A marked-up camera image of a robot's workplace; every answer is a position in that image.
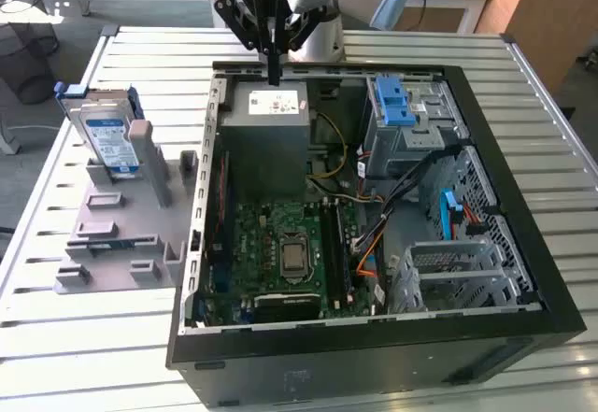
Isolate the metal disk bay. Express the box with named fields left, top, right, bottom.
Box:
left=387, top=238, right=534, bottom=315

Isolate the blue drive cage latch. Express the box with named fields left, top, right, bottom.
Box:
left=373, top=75, right=417, bottom=127

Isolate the hard disk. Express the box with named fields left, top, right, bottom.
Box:
left=53, top=81, right=144, bottom=182

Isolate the silver CPU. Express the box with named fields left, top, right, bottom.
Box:
left=282, top=242, right=306, bottom=273

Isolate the white floor cable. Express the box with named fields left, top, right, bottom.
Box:
left=7, top=123, right=64, bottom=134

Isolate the RAM stick with blue label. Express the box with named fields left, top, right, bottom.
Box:
left=67, top=238, right=155, bottom=250

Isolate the red orange power wire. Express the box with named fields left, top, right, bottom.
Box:
left=460, top=206, right=491, bottom=236

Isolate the black PC case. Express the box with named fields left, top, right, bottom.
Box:
left=165, top=60, right=588, bottom=408

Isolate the grey plastic parts rack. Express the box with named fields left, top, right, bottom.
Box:
left=54, top=120, right=200, bottom=296

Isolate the black mesh waste bin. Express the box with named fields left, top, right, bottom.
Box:
left=0, top=21, right=60, bottom=105

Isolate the green motherboard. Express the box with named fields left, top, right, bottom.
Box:
left=205, top=199, right=375, bottom=327

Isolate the grey power supply unit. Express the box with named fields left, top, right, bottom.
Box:
left=219, top=79, right=312, bottom=203

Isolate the wooden cabinet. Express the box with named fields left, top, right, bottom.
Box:
left=476, top=0, right=598, bottom=95

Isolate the yellow wire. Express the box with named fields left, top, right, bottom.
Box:
left=306, top=111, right=349, bottom=182

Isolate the grey optical drive cage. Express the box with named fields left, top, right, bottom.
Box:
left=363, top=75, right=468, bottom=180

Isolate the blue data wire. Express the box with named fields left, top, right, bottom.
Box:
left=440, top=189, right=468, bottom=246

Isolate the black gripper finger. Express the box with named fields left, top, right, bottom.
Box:
left=274, top=5, right=329, bottom=88
left=213, top=0, right=278, bottom=88

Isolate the black graphics card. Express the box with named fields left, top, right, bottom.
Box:
left=251, top=292, right=323, bottom=323

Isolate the black cable bundle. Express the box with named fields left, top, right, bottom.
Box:
left=352, top=143, right=468, bottom=254

